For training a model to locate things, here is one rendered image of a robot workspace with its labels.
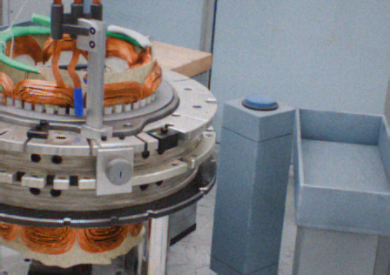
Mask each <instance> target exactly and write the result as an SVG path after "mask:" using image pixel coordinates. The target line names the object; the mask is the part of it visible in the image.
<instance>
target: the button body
mask: <svg viewBox="0 0 390 275"><path fill-rule="evenodd" d="M243 99H245V97H244V98H241V99H237V100H230V101H226V102H224V109H223V117H222V126H221V134H220V143H219V167H218V176H217V185H216V194H215V202H214V219H213V228H212V244H211V253H210V270H211V271H213V272H215V273H217V274H218V275H278V274H279V255H280V249H281V242H282V236H283V234H282V230H283V223H284V216H285V209H286V191H287V186H288V178H289V171H290V166H291V153H292V135H293V124H294V117H295V111H296V109H295V108H293V107H291V106H290V105H286V104H282V103H281V102H279V101H276V102H277V103H278V104H279V108H278V109H277V110H274V111H255V110H248V109H247V108H245V107H244V106H243V105H242V100H243Z"/></svg>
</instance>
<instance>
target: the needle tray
mask: <svg viewBox="0 0 390 275"><path fill-rule="evenodd" d="M292 169H293V189H294V207H295V224H296V225H297V235H296V240H295V246H294V253H293V265H292V275H373V267H374V261H375V257H376V252H377V243H378V237H379V234H381V235H387V236H390V130H389V126H388V123H387V120H386V118H385V115H380V114H364V113H356V112H348V111H333V110H317V109H309V108H301V107H296V111H295V117H294V124H293V130H292Z"/></svg>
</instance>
